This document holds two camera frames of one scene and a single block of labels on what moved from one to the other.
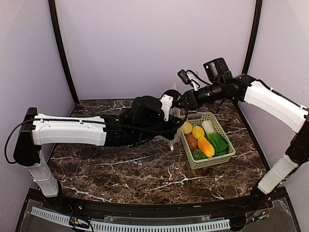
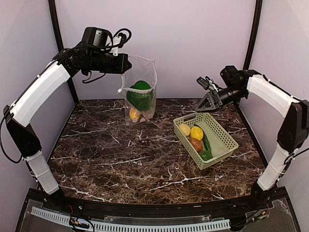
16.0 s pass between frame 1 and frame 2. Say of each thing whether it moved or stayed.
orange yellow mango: moved
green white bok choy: moved
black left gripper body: moved
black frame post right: stayed
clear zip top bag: moved
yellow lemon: stayed
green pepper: moved
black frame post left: stayed
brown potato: moved
